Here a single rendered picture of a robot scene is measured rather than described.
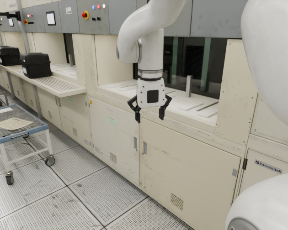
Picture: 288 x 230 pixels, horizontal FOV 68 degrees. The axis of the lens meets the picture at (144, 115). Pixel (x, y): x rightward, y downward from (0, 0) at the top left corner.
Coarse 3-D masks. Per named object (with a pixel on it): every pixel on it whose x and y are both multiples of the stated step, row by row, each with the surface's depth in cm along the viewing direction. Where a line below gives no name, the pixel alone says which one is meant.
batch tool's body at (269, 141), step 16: (256, 112) 95; (256, 128) 97; (272, 128) 92; (256, 144) 98; (272, 144) 93; (272, 160) 94; (240, 176) 108; (256, 176) 102; (272, 176) 96; (240, 192) 110
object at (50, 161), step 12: (0, 108) 252; (12, 108) 250; (0, 120) 217; (36, 120) 218; (0, 132) 192; (12, 132) 192; (24, 132) 193; (36, 132) 201; (48, 132) 211; (0, 144) 183; (48, 144) 214; (0, 156) 201; (24, 156) 202; (48, 156) 221; (12, 180) 196
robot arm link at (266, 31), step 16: (256, 0) 25; (272, 0) 23; (256, 16) 24; (272, 16) 23; (256, 32) 25; (272, 32) 23; (256, 48) 25; (272, 48) 23; (256, 64) 25; (272, 64) 23; (256, 80) 26; (272, 80) 24; (272, 96) 25; (272, 112) 27
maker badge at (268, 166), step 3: (255, 159) 100; (255, 162) 100; (258, 162) 99; (261, 162) 98; (264, 162) 97; (261, 165) 99; (264, 165) 98; (267, 165) 97; (270, 165) 96; (267, 168) 97; (270, 168) 96; (273, 168) 95; (276, 168) 94; (279, 168) 93; (276, 171) 94; (279, 171) 93
